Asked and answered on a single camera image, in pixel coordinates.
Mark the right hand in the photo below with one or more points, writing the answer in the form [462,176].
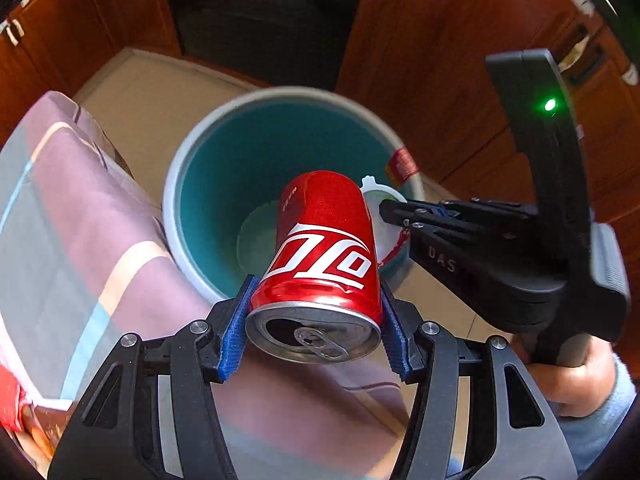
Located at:
[579,391]

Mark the red cola can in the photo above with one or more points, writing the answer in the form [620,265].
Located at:
[319,301]

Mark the white round cup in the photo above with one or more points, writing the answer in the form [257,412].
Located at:
[388,238]

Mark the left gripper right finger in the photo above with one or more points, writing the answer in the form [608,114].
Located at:
[512,434]

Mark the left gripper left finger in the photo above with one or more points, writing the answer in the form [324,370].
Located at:
[114,432]

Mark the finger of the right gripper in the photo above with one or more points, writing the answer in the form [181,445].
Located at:
[483,212]

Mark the black built-in oven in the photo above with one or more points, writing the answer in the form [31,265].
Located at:
[280,42]

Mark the teal trash bin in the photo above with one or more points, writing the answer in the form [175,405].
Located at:
[223,186]

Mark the wooden kitchen cabinets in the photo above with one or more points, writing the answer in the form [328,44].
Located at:
[446,75]

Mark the plaid tablecloth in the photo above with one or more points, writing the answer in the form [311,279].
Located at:
[84,261]

